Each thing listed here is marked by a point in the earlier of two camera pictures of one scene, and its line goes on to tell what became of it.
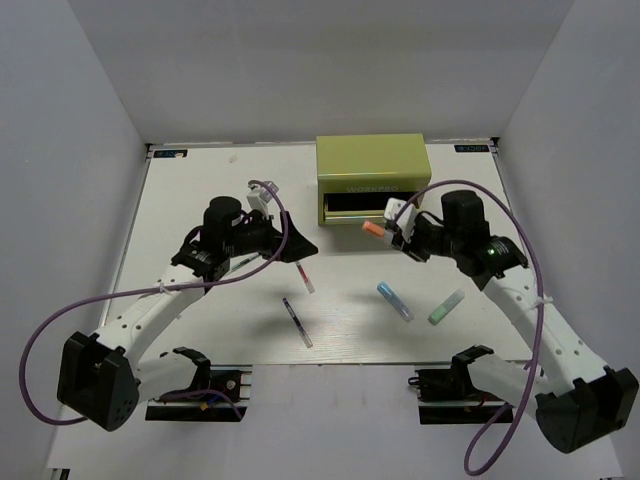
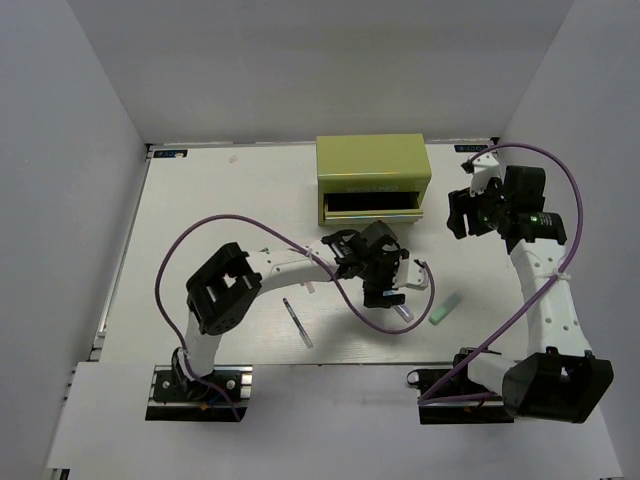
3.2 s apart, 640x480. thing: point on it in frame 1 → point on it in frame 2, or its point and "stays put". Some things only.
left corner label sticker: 170,153 stays put
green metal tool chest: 358,174 stays put
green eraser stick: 444,308 stays put
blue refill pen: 298,326 stays put
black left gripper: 297,246 → 374,298
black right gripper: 412,248 → 463,202
